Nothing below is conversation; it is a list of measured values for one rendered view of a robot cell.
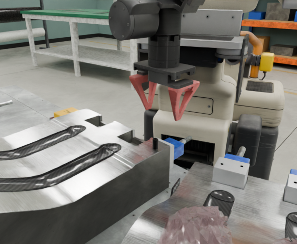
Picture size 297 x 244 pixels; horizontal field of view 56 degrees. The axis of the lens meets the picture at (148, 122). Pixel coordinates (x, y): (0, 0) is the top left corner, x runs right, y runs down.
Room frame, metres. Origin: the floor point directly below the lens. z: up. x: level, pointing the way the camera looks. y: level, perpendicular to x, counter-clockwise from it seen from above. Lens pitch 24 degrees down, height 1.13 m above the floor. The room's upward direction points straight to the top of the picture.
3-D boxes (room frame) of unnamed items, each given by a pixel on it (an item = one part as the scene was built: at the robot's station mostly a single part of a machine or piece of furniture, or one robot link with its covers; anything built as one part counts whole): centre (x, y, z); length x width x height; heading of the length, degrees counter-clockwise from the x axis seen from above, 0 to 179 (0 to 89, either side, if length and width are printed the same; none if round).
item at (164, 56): (0.52, -0.03, 1.03); 0.10 x 0.07 x 0.07; 46
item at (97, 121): (0.55, 0.10, 0.87); 0.05 x 0.05 x 0.04; 45
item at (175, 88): (0.50, -0.05, 0.96); 0.07 x 0.07 x 0.09; 46
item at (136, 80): (0.53, -0.01, 0.96); 0.07 x 0.07 x 0.09; 46
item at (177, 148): (0.54, -0.06, 0.83); 0.13 x 0.05 x 0.05; 136
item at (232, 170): (0.43, -0.16, 0.86); 0.13 x 0.05 x 0.05; 153
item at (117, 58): (4.60, 0.80, 0.51); 2.40 x 1.13 x 1.02; 53
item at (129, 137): (0.47, 0.03, 0.87); 0.05 x 0.05 x 0.04; 45
